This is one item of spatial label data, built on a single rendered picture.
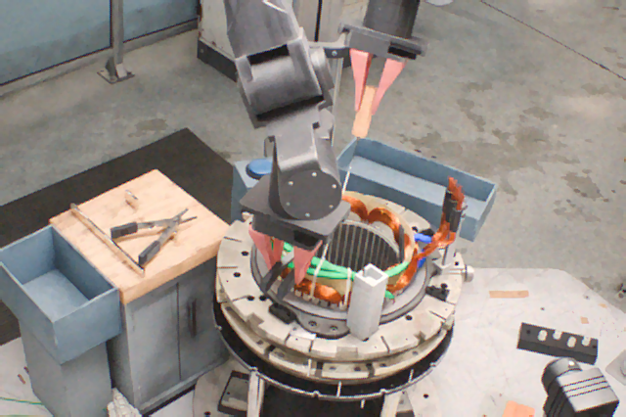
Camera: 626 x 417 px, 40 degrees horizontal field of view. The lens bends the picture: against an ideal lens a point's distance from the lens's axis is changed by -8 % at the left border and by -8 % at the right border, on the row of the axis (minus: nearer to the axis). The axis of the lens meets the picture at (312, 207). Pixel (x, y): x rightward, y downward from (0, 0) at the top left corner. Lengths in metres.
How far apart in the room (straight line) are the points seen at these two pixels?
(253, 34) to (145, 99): 2.78
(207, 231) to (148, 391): 0.27
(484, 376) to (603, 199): 2.01
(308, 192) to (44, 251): 0.57
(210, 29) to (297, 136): 2.92
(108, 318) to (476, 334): 0.68
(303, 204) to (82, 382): 0.57
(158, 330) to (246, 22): 0.59
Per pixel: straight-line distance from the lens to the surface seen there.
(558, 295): 1.73
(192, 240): 1.26
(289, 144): 0.84
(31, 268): 1.32
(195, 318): 1.33
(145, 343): 1.30
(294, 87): 0.85
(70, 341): 1.20
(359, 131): 1.06
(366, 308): 1.06
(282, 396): 1.44
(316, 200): 0.84
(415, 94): 3.80
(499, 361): 1.56
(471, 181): 1.46
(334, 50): 1.52
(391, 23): 1.02
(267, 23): 0.84
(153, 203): 1.33
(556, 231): 3.22
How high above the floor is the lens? 1.88
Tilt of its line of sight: 38 degrees down
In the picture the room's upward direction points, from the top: 7 degrees clockwise
